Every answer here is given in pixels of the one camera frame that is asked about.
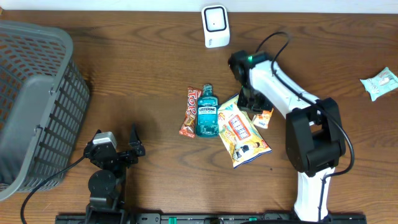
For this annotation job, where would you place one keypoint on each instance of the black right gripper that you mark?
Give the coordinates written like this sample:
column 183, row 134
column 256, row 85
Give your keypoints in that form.
column 265, row 106

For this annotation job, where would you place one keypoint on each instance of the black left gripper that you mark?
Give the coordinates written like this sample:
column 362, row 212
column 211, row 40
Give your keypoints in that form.
column 137, row 149

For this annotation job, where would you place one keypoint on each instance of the orange tissue pack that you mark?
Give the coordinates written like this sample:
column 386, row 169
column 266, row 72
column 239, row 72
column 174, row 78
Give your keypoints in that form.
column 262, row 120

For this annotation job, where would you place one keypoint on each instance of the yellow snack bag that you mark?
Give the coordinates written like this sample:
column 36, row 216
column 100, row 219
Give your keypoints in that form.
column 239, row 135

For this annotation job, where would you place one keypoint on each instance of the teal mouthwash bottle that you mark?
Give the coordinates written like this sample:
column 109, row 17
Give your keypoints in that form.
column 207, row 116

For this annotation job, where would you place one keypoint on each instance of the orange chocolate bar wrapper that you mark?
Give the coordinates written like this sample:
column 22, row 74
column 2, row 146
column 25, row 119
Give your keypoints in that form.
column 188, row 125

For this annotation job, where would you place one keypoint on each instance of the teal wet wipes pack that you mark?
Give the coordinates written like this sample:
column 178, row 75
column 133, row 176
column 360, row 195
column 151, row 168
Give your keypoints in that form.
column 384, row 82

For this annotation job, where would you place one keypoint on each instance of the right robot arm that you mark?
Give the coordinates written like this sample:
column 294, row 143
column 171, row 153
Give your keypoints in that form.
column 314, row 141

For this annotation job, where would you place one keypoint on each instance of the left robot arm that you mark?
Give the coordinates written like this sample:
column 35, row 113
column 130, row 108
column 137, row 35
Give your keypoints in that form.
column 106, row 185

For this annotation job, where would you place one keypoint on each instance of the white barcode scanner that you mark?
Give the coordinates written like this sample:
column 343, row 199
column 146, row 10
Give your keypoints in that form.
column 215, row 26

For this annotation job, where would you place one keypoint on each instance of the grey plastic mesh basket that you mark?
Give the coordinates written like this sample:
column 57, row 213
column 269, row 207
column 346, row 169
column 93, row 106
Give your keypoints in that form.
column 44, row 99

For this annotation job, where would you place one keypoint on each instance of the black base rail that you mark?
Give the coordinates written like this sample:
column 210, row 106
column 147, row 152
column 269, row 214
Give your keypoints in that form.
column 155, row 218

